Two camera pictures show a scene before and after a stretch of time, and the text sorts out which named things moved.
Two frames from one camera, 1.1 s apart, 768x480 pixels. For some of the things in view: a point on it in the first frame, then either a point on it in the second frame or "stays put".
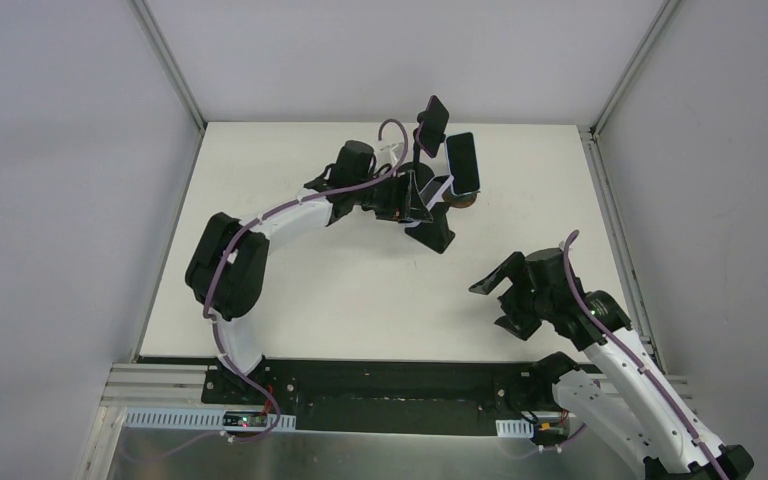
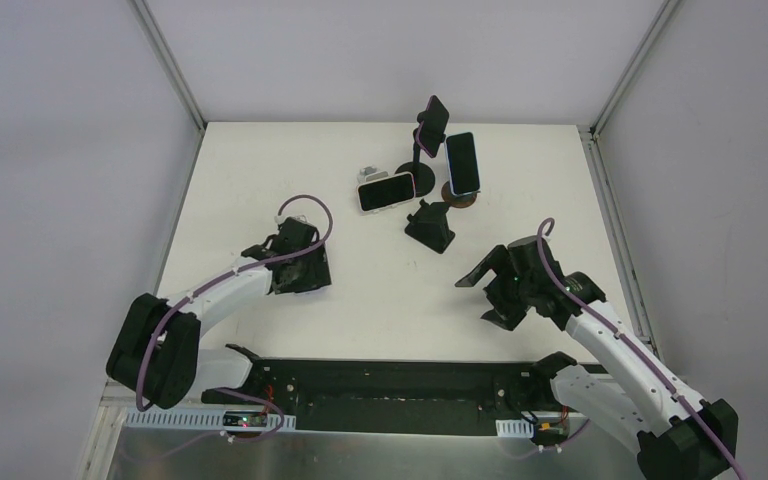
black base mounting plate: (388, 395) stays put
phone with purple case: (432, 130) stays put
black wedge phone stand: (436, 234) stays put
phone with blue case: (462, 163) stays put
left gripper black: (430, 183) → (314, 273)
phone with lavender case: (433, 190) → (301, 272)
